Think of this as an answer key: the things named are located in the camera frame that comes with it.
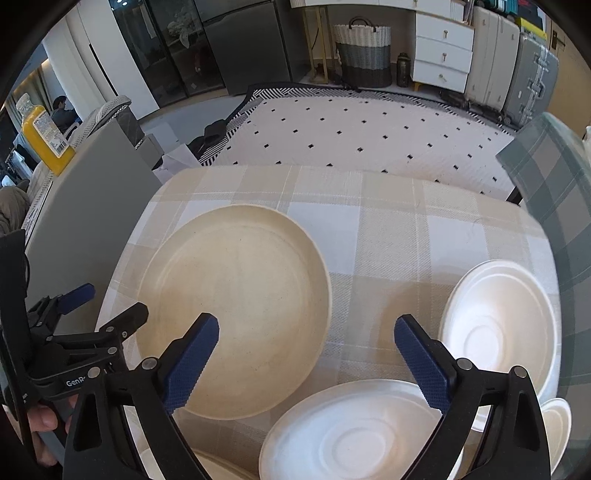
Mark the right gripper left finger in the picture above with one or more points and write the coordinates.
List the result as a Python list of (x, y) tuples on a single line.
[(99, 443)]

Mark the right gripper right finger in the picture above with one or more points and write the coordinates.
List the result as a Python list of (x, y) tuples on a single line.
[(514, 442)]

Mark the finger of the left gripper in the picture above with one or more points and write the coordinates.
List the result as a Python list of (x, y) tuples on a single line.
[(74, 299), (123, 326)]

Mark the small white foam bowl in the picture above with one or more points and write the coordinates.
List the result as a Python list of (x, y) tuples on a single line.
[(557, 417)]

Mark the large white foam bowl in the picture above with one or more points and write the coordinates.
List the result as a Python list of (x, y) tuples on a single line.
[(366, 429)]

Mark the cream plate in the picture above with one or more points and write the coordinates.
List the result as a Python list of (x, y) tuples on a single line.
[(264, 280)]

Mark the person left hand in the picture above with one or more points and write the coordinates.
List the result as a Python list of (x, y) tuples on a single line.
[(43, 419)]

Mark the grey cabinet box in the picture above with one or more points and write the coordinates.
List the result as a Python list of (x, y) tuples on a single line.
[(85, 222)]

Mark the orange juice bottle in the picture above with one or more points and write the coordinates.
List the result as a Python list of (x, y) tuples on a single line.
[(44, 136)]

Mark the seated person background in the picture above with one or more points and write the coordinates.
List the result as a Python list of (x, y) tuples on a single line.
[(62, 117)]

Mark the beige plaid tablecloth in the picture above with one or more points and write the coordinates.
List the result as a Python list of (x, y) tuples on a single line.
[(392, 245)]

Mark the green plaid tablecloth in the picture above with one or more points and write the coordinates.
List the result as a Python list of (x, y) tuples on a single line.
[(548, 164)]

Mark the dotted white rug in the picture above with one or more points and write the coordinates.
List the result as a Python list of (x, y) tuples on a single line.
[(374, 131)]

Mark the grey refrigerator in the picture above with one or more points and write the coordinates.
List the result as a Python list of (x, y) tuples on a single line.
[(255, 42)]

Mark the wooden door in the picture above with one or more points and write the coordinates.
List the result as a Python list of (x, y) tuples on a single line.
[(570, 101)]

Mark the grey aluminium suitcase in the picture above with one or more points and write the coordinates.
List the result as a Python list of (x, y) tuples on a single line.
[(533, 82)]

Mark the woven laundry basket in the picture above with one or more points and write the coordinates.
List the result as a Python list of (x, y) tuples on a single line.
[(364, 51)]

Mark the dark water bottle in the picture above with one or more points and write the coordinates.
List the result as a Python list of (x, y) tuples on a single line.
[(403, 67)]

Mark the white drawer dresser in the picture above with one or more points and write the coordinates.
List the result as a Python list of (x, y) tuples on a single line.
[(441, 47)]

